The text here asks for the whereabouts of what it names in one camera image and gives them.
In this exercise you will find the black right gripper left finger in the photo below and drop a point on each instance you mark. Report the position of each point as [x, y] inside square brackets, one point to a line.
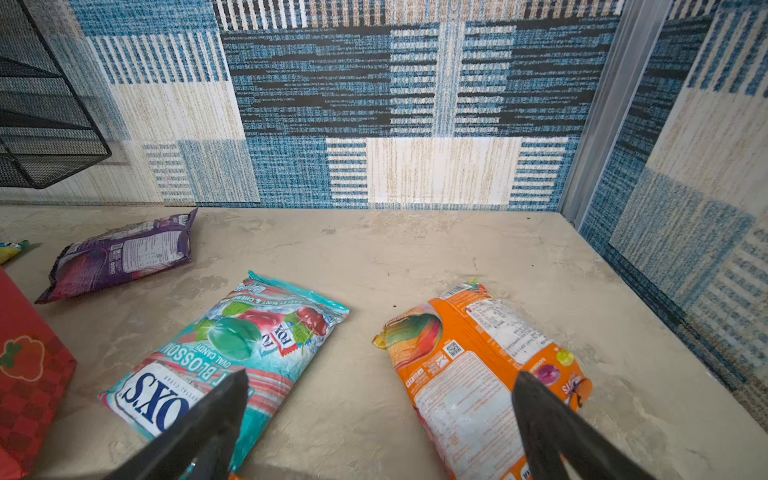
[195, 441]

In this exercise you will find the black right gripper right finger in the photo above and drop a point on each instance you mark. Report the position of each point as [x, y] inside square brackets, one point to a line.
[555, 437]

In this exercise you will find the orange candy bag back side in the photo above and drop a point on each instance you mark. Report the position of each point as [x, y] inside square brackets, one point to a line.
[458, 356]

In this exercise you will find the teal Fox's candy bag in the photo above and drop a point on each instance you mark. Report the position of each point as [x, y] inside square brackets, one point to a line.
[268, 328]

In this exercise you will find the red paper gift bag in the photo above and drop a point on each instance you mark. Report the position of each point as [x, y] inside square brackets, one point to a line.
[36, 369]

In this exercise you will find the purple snack bag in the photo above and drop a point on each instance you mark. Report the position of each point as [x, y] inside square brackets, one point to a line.
[119, 256]

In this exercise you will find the green snack bag far left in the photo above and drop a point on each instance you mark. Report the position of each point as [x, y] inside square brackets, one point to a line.
[10, 250]

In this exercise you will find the black wire mesh shelf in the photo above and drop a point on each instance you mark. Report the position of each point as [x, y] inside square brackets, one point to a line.
[47, 133]

